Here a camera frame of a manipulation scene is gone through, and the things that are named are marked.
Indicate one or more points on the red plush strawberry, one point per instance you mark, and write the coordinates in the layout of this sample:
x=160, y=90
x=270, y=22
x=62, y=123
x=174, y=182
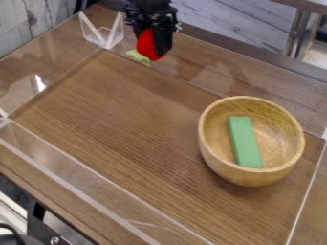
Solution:
x=144, y=51

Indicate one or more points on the black table leg mount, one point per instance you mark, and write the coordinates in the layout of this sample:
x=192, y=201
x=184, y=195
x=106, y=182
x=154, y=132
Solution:
x=39, y=230

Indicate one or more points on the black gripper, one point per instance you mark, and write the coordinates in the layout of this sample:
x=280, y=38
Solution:
x=158, y=15

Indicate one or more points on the clear acrylic corner bracket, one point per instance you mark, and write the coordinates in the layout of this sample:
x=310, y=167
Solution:
x=104, y=37

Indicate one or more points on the clear acrylic front barrier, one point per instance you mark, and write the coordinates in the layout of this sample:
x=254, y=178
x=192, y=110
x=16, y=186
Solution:
x=103, y=210

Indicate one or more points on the wooden bowl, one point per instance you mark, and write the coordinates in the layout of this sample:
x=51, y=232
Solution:
x=279, y=136

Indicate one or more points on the green rectangular block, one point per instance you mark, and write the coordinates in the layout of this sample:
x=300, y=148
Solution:
x=244, y=145

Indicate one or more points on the metal stand in background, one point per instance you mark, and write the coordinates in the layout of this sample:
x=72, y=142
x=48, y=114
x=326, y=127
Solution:
x=310, y=11

